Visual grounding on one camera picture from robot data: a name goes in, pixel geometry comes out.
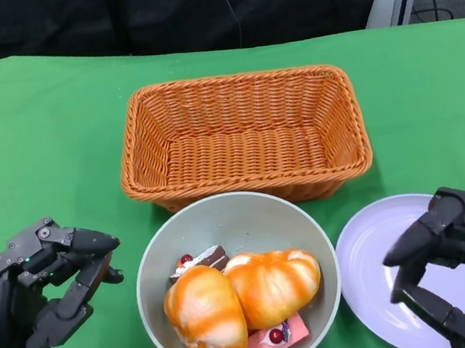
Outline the long orange croissant bread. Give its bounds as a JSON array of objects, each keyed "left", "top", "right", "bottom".
[{"left": 158, "top": 260, "right": 251, "bottom": 348}]

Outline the round orange pumpkin-shaped bread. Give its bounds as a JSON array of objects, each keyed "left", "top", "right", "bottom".
[{"left": 221, "top": 243, "right": 328, "bottom": 335}]

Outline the pale grey-green bowl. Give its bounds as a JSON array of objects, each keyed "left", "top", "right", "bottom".
[{"left": 125, "top": 179, "right": 350, "bottom": 348}]

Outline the lavender plate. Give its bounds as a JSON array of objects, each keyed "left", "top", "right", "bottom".
[{"left": 329, "top": 186, "right": 465, "bottom": 348}]

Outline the chocolate cake slice with cherry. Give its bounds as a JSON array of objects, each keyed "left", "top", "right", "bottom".
[{"left": 164, "top": 243, "right": 233, "bottom": 285}]

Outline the orange wicker basket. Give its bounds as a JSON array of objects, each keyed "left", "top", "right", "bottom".
[{"left": 110, "top": 57, "right": 378, "bottom": 225}]

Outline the green tablecloth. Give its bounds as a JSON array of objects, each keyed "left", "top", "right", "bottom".
[{"left": 0, "top": 0, "right": 465, "bottom": 348}]

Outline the black fabric backdrop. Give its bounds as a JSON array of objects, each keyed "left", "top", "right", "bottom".
[{"left": 0, "top": 0, "right": 394, "bottom": 79}]

